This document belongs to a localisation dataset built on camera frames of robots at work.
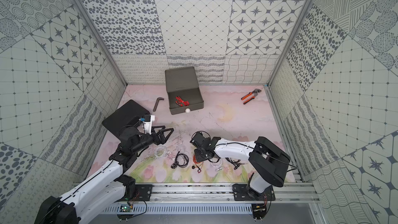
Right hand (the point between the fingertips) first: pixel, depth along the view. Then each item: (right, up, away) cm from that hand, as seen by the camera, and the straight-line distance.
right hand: (201, 156), depth 85 cm
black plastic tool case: (-51, +22, +13) cm, 57 cm away
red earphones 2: (-4, -1, -1) cm, 4 cm away
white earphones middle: (-12, +4, +3) cm, 13 cm away
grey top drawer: (-6, +35, +9) cm, 36 cm away
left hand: (-17, +19, -8) cm, 27 cm away
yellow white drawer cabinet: (-11, +43, +9) cm, 45 cm away
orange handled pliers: (+40, +38, +30) cm, 63 cm away
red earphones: (-12, +30, +6) cm, 33 cm away
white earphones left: (-24, +2, +2) cm, 24 cm away
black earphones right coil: (+19, -3, -2) cm, 19 cm away
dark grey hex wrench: (-33, +30, +25) cm, 51 cm away
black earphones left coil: (-11, -1, -1) cm, 11 cm away
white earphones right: (+9, -4, -3) cm, 10 cm away
